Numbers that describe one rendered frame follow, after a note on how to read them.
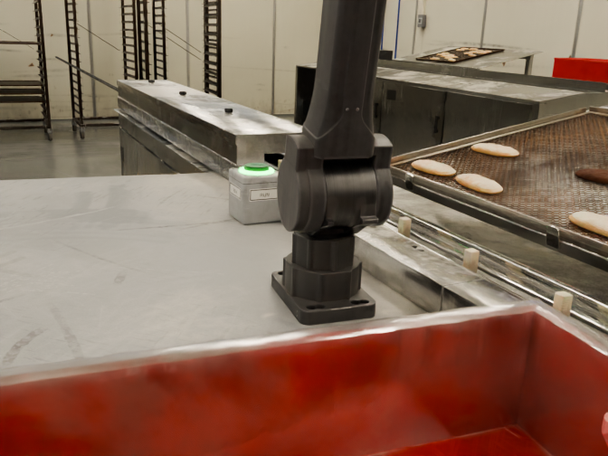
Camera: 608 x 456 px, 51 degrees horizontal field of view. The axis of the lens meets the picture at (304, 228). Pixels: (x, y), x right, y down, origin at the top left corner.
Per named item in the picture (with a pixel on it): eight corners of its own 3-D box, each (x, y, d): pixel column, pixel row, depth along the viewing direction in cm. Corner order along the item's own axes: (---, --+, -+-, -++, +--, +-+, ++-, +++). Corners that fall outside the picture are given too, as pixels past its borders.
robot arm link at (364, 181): (342, 234, 74) (298, 238, 72) (346, 147, 71) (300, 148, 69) (375, 261, 66) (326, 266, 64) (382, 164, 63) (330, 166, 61)
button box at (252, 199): (225, 232, 106) (225, 166, 103) (270, 228, 109) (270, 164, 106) (242, 248, 99) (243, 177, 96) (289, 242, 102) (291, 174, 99)
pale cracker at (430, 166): (405, 166, 110) (405, 160, 109) (423, 161, 111) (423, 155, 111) (442, 178, 101) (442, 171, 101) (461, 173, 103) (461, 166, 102)
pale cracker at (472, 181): (449, 179, 100) (449, 173, 100) (470, 175, 101) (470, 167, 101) (487, 196, 91) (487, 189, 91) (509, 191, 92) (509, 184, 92)
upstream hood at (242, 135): (118, 100, 229) (116, 76, 227) (167, 99, 237) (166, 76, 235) (235, 173, 122) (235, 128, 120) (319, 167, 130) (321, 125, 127)
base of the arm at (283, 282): (269, 283, 77) (302, 326, 66) (270, 218, 74) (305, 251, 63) (336, 277, 79) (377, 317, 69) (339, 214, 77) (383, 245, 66)
